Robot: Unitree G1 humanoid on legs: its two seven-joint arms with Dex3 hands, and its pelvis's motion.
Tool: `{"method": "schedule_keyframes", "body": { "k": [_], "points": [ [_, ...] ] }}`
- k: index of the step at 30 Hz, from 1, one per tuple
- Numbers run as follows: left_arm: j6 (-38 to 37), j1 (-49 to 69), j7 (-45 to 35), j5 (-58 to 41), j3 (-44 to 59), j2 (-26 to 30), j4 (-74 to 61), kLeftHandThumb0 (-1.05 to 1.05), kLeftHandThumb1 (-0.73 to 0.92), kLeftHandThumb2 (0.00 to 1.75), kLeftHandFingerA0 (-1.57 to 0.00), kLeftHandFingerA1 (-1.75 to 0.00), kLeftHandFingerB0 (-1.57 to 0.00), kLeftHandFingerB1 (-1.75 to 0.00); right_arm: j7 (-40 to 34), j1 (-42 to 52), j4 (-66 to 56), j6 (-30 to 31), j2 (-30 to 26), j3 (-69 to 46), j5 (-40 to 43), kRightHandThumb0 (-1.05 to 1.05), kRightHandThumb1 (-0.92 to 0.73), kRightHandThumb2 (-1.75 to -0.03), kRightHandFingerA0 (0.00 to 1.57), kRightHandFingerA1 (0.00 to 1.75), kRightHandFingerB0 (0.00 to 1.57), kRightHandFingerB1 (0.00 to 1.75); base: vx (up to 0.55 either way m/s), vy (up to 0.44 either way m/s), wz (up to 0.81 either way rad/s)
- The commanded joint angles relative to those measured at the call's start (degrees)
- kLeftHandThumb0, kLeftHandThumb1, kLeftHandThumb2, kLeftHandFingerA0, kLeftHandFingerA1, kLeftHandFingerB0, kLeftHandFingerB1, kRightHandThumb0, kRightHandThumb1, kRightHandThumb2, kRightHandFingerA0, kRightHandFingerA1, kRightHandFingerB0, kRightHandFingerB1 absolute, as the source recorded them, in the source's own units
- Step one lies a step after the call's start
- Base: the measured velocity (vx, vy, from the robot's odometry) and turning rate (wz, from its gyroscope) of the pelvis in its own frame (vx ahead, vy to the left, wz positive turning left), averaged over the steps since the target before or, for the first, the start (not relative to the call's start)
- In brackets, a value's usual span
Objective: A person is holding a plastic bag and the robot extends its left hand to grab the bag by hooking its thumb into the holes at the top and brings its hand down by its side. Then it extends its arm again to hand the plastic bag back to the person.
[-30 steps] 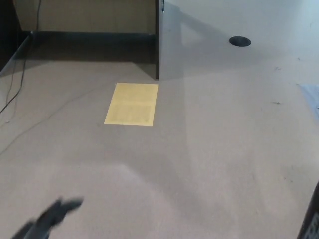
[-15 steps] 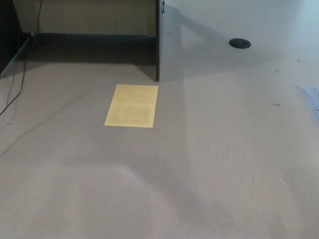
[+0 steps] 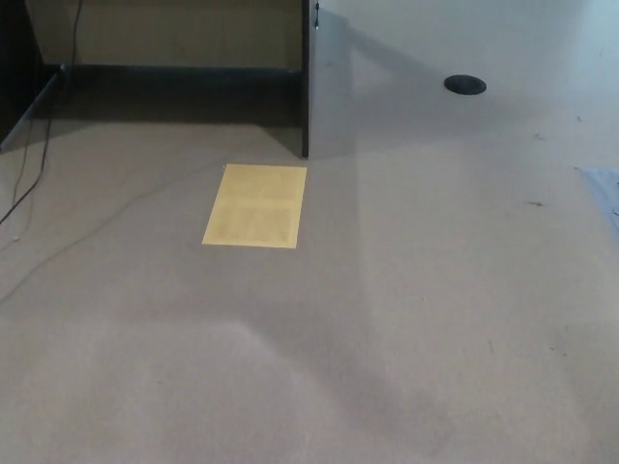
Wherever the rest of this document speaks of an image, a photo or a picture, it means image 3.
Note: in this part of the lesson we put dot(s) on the yellow paper sheet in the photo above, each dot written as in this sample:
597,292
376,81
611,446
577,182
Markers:
256,208

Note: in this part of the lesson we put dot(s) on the black round floor cap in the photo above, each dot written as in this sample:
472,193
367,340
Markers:
465,84

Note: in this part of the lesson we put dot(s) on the wooden desk with dark edges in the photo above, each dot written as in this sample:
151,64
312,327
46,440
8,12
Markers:
193,31

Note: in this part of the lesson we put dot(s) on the pale blue sheet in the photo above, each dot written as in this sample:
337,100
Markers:
604,188

